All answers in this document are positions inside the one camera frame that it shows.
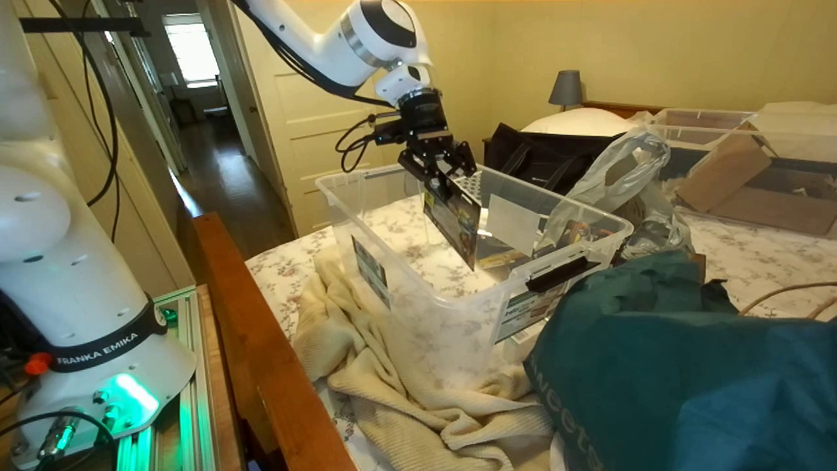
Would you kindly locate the wooden bed footboard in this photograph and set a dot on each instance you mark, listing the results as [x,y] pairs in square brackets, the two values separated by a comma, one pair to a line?
[274,399]

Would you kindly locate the cardboard box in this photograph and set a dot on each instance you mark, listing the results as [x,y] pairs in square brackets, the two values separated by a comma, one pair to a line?
[744,179]

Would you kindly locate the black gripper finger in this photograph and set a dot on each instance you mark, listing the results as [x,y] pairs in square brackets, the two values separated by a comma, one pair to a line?
[432,182]
[463,172]

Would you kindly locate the clear plastic storage bin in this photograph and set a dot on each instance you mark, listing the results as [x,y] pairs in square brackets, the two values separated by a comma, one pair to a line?
[461,321]

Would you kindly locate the floral bed sheet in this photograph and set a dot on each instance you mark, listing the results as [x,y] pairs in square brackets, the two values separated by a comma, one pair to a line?
[784,275]

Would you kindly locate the teal robot base stand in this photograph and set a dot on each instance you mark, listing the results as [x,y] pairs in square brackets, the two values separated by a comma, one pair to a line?
[181,436]

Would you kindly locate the teal fabric bag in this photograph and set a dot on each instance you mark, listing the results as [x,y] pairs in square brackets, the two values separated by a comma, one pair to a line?
[650,368]

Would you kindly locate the grey bedside lamp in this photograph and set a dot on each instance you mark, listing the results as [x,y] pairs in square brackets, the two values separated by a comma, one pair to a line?
[565,90]

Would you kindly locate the cream towel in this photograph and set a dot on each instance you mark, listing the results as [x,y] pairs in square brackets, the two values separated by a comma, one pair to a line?
[414,420]

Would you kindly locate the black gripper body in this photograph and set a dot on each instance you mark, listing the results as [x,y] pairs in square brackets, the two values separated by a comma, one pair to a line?
[428,136]

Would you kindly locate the black handbag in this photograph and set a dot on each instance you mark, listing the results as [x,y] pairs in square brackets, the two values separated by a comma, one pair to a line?
[550,161]

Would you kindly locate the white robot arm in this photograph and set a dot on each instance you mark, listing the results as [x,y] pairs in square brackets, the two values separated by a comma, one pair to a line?
[111,363]

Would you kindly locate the clear plastic bag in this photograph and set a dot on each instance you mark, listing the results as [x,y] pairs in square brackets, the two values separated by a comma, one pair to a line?
[622,182]

